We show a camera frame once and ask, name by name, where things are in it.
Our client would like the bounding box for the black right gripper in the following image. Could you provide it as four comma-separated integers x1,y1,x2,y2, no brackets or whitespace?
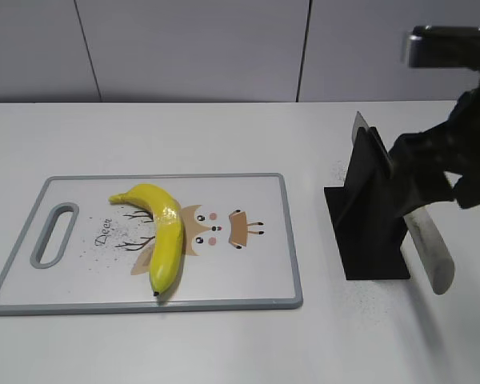
389,80,480,217

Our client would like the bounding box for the steel knife with grey handle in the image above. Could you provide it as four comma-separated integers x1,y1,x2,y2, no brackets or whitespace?
350,110,456,296

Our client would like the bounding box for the yellow plastic banana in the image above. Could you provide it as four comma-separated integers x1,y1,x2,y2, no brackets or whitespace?
108,183,185,297

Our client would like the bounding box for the black knife stand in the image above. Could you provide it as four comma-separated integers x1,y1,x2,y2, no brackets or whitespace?
324,127,410,281

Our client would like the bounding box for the grey rimmed deer cutting board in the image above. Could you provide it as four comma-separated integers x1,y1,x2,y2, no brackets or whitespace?
0,173,302,316

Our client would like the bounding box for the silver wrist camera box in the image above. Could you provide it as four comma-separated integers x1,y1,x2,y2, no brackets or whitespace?
403,25,480,72

